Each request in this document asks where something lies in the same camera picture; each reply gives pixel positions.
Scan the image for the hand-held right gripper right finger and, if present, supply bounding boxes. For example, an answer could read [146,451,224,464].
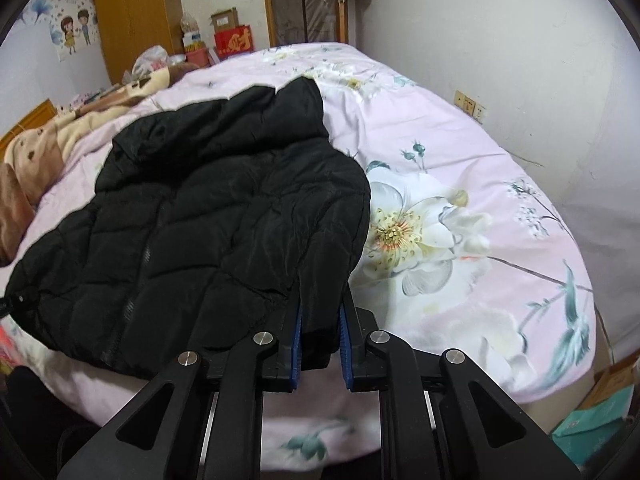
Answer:
[339,292,583,480]

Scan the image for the person's dark pants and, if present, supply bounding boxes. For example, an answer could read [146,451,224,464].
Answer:
[0,365,101,480]

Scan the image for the brown dog print blanket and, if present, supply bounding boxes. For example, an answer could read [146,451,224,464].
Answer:
[0,60,201,266]

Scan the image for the open wooden door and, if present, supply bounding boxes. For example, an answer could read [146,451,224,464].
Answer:
[334,0,350,43]

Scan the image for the red gift box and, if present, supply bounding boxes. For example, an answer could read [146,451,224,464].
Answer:
[213,25,256,61]

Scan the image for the wooden bed headboard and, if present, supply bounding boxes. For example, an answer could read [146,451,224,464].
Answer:
[0,99,57,156]

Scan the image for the brown cardboard box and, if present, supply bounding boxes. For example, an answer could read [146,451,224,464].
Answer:
[210,7,240,35]

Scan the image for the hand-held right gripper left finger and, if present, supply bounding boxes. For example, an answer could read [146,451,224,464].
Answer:
[57,300,306,480]

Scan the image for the cartoon couple wall sticker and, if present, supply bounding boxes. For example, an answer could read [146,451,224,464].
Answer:
[17,0,98,63]

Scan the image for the black puffer jacket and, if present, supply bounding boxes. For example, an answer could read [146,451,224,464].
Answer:
[0,76,373,381]

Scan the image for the wooden wardrobe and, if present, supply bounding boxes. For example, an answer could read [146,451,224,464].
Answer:
[93,0,183,86]

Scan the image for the white plastic bag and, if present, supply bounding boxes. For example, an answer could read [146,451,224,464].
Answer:
[131,45,171,76]

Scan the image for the open cardboard box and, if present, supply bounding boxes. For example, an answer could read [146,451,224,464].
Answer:
[580,350,640,411]

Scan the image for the pink floral quilt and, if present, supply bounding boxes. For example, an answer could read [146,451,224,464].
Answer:
[30,42,598,471]

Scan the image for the teal box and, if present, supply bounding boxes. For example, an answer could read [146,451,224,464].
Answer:
[550,390,636,466]

